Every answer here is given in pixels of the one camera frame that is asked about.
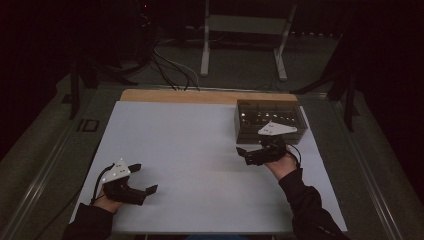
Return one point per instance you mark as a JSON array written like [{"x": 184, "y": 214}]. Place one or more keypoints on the white table cover sheet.
[{"x": 200, "y": 140}]

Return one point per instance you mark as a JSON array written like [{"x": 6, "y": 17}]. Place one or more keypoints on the black stand legs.
[
  {"x": 349, "y": 100},
  {"x": 74, "y": 93}
]

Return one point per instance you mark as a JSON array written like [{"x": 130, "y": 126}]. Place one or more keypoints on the metal floor rail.
[
  {"x": 43, "y": 180},
  {"x": 373, "y": 186}
]

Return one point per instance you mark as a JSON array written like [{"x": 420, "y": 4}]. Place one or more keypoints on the white metal stand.
[{"x": 246, "y": 24}]

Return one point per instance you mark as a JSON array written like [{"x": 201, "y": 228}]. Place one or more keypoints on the transparent dark drawer cabinet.
[{"x": 250, "y": 108}]

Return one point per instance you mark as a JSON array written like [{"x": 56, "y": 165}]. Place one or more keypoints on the black rectangular floor bracket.
[{"x": 80, "y": 125}]

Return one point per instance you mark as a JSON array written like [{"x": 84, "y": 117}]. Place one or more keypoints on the row of small shiny trinkets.
[{"x": 256, "y": 116}]

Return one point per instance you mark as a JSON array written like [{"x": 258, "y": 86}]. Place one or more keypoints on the person's right hand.
[{"x": 283, "y": 168}]

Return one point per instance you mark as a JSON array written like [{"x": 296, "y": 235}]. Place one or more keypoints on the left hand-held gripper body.
[{"x": 121, "y": 193}]

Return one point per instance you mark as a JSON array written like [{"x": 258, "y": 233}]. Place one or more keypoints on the person's left hand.
[{"x": 106, "y": 204}]

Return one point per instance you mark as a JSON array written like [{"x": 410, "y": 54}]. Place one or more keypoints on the dark equipment stand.
[{"x": 143, "y": 20}]

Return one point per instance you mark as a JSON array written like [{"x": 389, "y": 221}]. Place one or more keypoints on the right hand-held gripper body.
[{"x": 266, "y": 155}]

